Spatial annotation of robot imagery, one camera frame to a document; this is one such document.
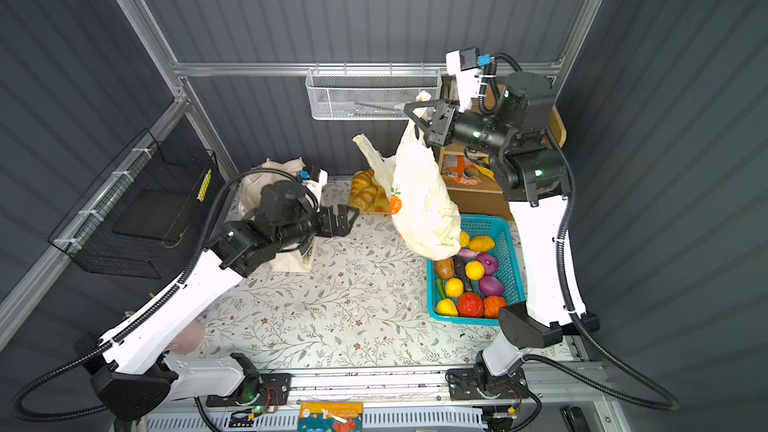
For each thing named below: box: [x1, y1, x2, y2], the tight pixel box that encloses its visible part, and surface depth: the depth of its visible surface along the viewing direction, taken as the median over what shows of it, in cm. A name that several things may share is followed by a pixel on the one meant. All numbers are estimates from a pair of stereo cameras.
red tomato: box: [457, 292, 484, 318], surface depth 82 cm
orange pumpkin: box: [483, 295, 507, 319], surface depth 82 cm
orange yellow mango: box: [469, 236, 495, 253], surface depth 98 cm
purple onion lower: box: [478, 275, 505, 297], surface depth 87 cm
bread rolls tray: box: [348, 169, 391, 213], surface depth 114 cm
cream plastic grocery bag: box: [353, 90, 463, 260], surface depth 60 cm
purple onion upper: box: [475, 252, 498, 276], surface depth 91 cm
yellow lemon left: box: [445, 277, 464, 298], surface depth 88 cm
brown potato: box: [436, 258, 455, 280], surface depth 92 cm
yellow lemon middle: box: [465, 260, 485, 281], surface depth 89 cm
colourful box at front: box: [297, 402, 363, 432], surface depth 71 cm
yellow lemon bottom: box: [436, 298, 458, 317], surface depth 84 cm
